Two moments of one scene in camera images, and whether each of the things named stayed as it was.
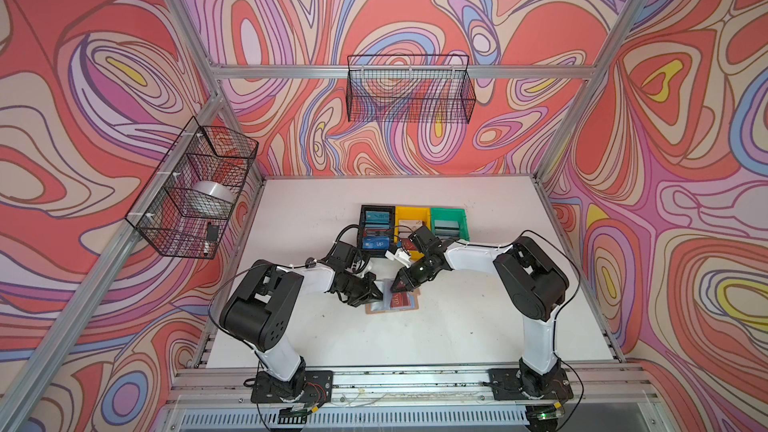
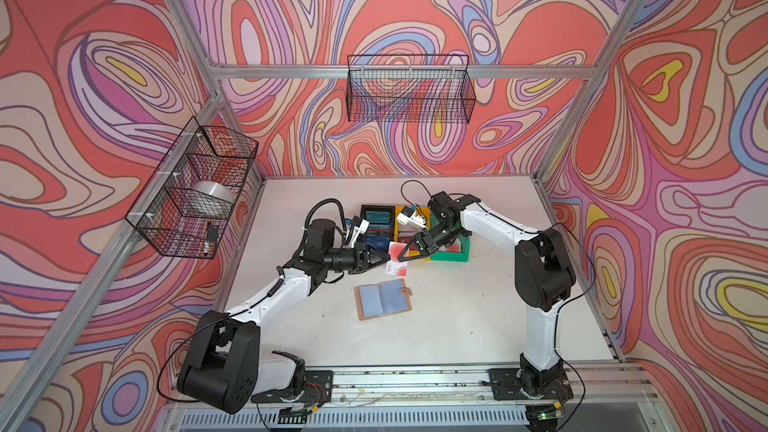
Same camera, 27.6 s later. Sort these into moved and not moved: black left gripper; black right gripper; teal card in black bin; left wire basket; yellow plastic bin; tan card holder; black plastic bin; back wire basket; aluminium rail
Moved: black left gripper; black right gripper; tan card holder
Not moved: teal card in black bin; yellow plastic bin; left wire basket; black plastic bin; back wire basket; aluminium rail
